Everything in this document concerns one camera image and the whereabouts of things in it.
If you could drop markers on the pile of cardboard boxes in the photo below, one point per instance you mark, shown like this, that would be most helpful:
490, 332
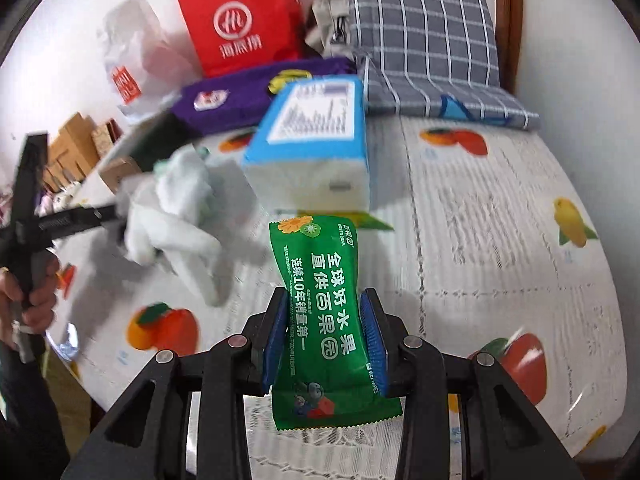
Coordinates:
75, 145

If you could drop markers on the person's left hand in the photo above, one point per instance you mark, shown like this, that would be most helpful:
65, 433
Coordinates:
40, 305

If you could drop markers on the purple towel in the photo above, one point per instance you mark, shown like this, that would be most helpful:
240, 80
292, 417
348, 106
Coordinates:
240, 95

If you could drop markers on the blue tissue box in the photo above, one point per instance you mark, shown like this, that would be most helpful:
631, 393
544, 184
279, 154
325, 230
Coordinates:
310, 125

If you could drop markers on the green snack packet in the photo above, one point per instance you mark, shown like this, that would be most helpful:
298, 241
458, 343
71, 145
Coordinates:
325, 280

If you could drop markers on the person's left forearm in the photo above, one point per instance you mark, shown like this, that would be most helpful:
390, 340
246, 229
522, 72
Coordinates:
25, 410

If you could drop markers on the beige backpack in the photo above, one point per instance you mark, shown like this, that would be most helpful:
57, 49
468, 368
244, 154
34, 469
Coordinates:
332, 20

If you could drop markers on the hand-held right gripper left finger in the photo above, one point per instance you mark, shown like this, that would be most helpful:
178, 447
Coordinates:
275, 342

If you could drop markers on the grey checked fabric bag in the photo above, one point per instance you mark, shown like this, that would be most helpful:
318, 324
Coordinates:
425, 35

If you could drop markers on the white glove with mint cuff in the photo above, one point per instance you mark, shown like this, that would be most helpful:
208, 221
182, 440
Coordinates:
175, 195

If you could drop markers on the fruit print bedsheet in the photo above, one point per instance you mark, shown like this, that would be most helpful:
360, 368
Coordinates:
475, 240

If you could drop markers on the red paper bag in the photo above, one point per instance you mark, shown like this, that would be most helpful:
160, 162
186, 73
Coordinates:
240, 20

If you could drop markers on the dark green box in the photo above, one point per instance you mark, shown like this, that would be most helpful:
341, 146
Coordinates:
155, 140

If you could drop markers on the wooden headboard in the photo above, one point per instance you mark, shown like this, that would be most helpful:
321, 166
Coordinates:
510, 10

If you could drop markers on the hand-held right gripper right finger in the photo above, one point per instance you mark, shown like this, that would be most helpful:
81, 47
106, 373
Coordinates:
372, 345

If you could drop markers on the white plastic shopping bag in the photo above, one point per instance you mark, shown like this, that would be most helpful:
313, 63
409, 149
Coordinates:
135, 55

